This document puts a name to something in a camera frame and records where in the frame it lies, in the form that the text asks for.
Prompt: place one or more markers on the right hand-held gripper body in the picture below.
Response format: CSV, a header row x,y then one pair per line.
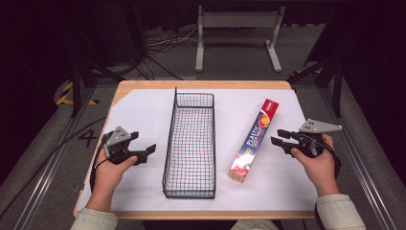
x,y
314,127

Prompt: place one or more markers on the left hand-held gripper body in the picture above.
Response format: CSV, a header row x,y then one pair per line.
x,y
116,137

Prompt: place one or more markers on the long plastic wrap box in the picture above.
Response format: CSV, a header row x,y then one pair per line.
x,y
253,143

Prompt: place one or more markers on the person's left hand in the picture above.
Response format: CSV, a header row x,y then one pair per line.
x,y
107,174

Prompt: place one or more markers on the person's right hand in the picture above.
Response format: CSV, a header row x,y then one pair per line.
x,y
320,171

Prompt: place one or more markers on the black tripod stand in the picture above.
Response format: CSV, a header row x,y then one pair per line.
x,y
76,86
336,86

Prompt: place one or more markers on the white paper sheet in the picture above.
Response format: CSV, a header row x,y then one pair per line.
x,y
230,105

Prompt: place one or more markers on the yellow black hazard tape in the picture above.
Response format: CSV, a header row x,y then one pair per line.
x,y
63,101

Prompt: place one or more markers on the white metal stand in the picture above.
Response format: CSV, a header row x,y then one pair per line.
x,y
237,19

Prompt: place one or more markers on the aluminium floor rail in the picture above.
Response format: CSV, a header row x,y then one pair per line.
x,y
360,172
48,179

